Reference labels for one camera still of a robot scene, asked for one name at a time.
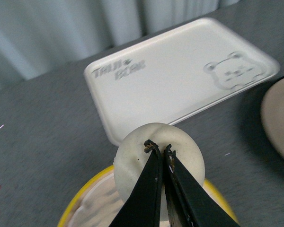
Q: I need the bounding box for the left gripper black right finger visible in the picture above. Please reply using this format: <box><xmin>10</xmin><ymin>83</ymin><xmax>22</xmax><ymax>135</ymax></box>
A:
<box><xmin>163</xmin><ymin>144</ymin><xmax>239</xmax><ymax>227</ymax></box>

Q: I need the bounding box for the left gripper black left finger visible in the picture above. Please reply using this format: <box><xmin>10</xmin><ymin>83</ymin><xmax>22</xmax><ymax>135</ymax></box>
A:
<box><xmin>111</xmin><ymin>140</ymin><xmax>162</xmax><ymax>227</ymax></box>

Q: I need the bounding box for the white steamed bun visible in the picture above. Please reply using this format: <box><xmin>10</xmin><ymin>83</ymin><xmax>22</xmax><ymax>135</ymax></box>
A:
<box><xmin>114</xmin><ymin>122</ymin><xmax>206</xmax><ymax>208</ymax></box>

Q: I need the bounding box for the brown plate with black rim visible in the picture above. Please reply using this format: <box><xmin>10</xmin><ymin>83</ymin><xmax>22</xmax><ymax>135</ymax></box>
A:
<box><xmin>261</xmin><ymin>77</ymin><xmax>284</xmax><ymax>159</ymax></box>

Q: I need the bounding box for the white rectangular bear tray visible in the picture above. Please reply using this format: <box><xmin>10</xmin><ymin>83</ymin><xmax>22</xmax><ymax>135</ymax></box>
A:
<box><xmin>84</xmin><ymin>18</ymin><xmax>280</xmax><ymax>146</ymax></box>

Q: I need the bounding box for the white mesh steamer liner cloth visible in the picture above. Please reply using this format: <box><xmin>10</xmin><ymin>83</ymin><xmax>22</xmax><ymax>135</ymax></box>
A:
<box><xmin>67</xmin><ymin>181</ymin><xmax>220</xmax><ymax>227</ymax></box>

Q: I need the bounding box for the yellow rimmed wooden steamer basket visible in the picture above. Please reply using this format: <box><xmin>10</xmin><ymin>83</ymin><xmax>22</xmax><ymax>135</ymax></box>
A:
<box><xmin>57</xmin><ymin>165</ymin><xmax>240</xmax><ymax>227</ymax></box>

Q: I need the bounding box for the grey pleated curtain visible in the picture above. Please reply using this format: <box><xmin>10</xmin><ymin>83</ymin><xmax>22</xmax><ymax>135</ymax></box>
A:
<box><xmin>0</xmin><ymin>0</ymin><xmax>233</xmax><ymax>90</ymax></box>

